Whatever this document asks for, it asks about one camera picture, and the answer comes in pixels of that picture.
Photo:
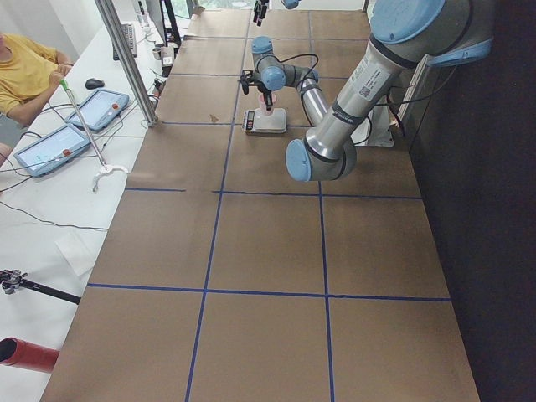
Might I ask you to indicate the white curved stand base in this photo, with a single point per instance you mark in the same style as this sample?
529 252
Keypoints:
106 170

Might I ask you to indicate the black computer mouse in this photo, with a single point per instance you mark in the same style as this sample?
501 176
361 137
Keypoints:
93 83

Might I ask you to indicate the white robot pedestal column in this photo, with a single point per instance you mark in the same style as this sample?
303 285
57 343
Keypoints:
375 130

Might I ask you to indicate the aluminium frame post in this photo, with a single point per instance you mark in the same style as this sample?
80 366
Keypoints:
129 65

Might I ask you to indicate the white paper sheet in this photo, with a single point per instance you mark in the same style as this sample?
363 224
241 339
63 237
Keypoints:
76 253

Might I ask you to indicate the far blue teach pendant tablet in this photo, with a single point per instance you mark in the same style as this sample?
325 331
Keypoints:
101 107

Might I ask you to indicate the near blue teach pendant tablet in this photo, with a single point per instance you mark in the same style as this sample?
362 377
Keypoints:
52 151

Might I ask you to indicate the silver rod green tip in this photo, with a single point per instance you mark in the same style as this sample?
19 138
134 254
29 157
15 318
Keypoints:
71 97

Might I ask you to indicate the red cylinder tube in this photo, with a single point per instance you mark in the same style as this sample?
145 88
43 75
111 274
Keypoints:
22 354

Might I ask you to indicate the black keyboard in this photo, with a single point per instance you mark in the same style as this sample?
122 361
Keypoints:
128 32

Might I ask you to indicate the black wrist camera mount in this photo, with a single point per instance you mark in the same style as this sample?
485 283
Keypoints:
247 80

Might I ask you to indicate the black tripod pole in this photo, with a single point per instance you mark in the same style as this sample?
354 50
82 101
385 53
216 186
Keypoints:
13 280

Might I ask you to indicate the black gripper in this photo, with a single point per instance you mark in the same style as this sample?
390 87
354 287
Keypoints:
265 92
260 8

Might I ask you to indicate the silver digital kitchen scale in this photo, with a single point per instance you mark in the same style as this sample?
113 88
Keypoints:
256 121

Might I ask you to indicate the pink paper cup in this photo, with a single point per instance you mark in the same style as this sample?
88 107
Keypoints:
265 110

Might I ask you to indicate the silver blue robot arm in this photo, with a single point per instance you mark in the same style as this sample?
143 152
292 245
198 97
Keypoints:
288 4
402 34

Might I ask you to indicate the person in yellow shirt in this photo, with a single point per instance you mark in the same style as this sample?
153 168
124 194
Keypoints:
30 74

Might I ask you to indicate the blue teach pendant tablet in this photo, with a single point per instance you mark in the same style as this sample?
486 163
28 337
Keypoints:
52 151
101 107

